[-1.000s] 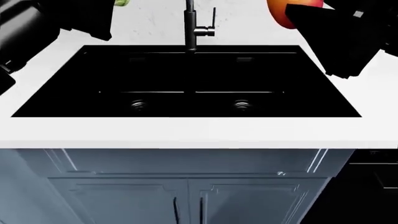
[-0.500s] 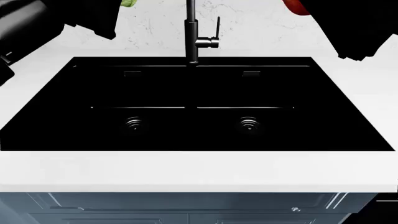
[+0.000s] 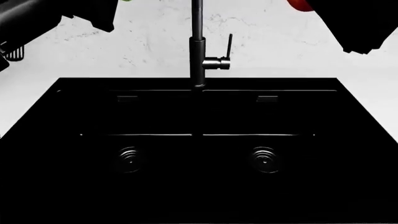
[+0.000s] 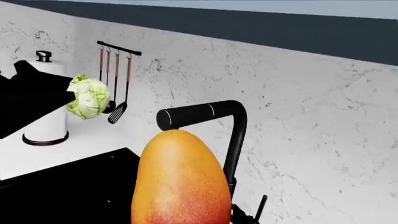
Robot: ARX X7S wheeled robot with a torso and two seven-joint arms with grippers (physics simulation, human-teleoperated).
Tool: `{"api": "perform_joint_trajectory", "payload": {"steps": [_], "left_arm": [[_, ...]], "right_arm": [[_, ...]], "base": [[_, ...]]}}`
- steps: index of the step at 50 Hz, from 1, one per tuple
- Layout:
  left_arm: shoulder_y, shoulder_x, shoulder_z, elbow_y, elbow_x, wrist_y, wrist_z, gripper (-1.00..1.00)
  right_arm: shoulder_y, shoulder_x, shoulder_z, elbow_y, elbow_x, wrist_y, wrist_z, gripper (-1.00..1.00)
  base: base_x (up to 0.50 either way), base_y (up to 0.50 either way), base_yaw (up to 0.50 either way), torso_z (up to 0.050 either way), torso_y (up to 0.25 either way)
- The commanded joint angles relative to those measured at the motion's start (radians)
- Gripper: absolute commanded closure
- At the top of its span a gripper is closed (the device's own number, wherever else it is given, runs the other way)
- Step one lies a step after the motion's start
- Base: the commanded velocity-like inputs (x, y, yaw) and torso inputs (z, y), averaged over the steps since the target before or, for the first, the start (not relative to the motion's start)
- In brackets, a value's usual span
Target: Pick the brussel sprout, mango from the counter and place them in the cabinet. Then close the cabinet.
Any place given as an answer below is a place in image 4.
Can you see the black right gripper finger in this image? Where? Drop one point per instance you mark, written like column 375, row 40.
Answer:
column 59, row 91

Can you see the green brussel sprout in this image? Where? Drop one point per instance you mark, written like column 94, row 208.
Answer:
column 90, row 98

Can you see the orange yellow mango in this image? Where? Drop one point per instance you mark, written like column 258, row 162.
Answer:
column 180, row 182

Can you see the white paper towel roll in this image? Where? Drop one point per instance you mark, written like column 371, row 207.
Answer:
column 49, row 126

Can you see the black sink basin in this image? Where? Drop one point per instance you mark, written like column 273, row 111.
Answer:
column 68, row 186

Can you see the black kitchen faucet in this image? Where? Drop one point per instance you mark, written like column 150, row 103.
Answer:
column 237, row 130

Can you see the black utensil wall rail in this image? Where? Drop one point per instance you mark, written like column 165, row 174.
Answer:
column 119, row 48

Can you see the dark wall cabinet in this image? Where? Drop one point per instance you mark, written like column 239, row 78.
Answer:
column 280, row 30

